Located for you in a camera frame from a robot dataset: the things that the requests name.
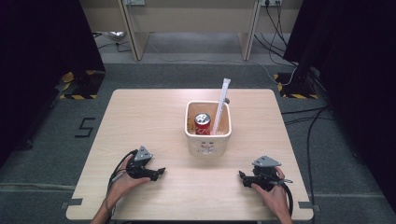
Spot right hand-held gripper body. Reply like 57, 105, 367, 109
248, 155, 283, 192

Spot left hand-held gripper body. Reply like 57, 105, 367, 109
125, 145, 161, 181

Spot cream square bin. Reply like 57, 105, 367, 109
184, 100, 233, 158

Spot red soda can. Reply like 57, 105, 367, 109
193, 112, 212, 136

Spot white plastic straw wrapper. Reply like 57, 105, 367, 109
210, 77, 232, 136

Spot person's right hand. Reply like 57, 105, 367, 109
251, 166, 292, 216

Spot person's left hand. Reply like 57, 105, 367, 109
104, 154, 151, 209

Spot grey tape strip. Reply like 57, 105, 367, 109
298, 201, 321, 213
61, 198, 84, 210

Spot stand base with hazard tape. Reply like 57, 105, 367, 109
274, 72, 320, 100
59, 70, 106, 101

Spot crumpled silver foil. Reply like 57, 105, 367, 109
105, 31, 126, 41

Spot black curtain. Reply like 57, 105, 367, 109
0, 0, 106, 167
283, 0, 396, 213

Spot left hand-held gripper cable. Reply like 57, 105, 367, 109
106, 149, 138, 191

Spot hand-held gripper cable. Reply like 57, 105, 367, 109
276, 176, 295, 217
106, 149, 138, 191

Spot right hand-held gripper cable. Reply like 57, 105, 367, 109
276, 176, 295, 217

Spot long black floor cable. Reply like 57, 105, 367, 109
305, 106, 329, 224

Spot black floor cable pair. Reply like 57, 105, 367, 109
280, 105, 336, 126

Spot thin black floor cable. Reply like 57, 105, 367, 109
92, 32, 133, 53

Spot black cables from outlet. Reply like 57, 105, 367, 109
253, 3, 298, 67

